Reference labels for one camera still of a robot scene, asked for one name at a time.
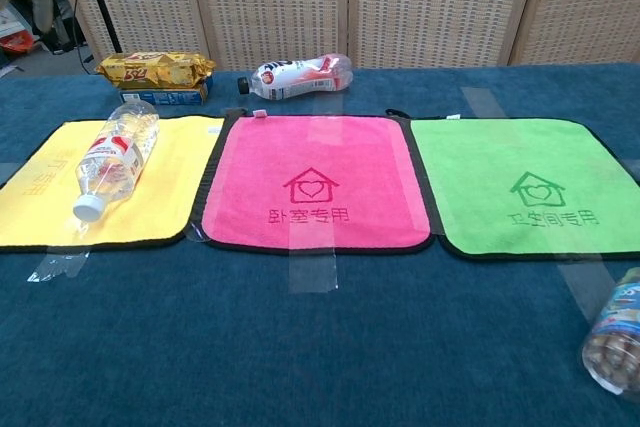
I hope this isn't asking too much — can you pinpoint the clear water bottle white cap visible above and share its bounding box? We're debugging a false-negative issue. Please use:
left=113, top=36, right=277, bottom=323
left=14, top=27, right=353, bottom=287
left=72, top=99, right=161, bottom=222

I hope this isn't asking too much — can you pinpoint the drink bottle black cap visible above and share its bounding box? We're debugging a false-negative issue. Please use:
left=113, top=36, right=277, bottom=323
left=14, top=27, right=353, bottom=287
left=236, top=52, right=355, bottom=102

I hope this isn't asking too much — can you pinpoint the orange bag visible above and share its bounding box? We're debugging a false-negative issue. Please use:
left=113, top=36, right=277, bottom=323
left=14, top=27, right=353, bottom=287
left=0, top=31, right=35, bottom=54

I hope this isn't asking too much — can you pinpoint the gold snack package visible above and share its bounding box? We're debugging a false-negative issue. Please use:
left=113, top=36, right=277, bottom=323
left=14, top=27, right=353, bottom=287
left=94, top=50, right=217, bottom=91

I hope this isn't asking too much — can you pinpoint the blue cardboard box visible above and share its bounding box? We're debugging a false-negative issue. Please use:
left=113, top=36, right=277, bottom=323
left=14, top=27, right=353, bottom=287
left=118, top=74, right=215, bottom=107

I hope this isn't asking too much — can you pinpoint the yellow towel black trim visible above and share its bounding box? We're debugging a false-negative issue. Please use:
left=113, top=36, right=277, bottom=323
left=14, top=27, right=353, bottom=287
left=0, top=116, right=227, bottom=254

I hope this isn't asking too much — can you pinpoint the clear tape strip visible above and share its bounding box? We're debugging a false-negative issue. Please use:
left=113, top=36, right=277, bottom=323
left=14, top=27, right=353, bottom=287
left=288, top=246, right=340, bottom=296
left=27, top=246, right=91, bottom=284
left=552, top=246, right=619, bottom=321
left=459, top=85, right=506, bottom=121

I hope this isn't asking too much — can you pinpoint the pink towel house print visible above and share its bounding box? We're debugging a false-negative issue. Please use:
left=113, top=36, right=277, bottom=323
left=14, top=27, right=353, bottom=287
left=199, top=114, right=436, bottom=256

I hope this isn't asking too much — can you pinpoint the green towel house print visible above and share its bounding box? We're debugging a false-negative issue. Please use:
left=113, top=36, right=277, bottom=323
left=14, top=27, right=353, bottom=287
left=409, top=116, right=640, bottom=262

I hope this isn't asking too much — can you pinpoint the clear plastic snack jar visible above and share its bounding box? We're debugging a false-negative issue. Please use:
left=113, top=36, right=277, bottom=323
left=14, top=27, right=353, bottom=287
left=579, top=266, right=640, bottom=401

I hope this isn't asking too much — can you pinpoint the black cable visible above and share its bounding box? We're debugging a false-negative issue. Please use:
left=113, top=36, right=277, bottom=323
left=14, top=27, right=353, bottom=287
left=62, top=0, right=101, bottom=76

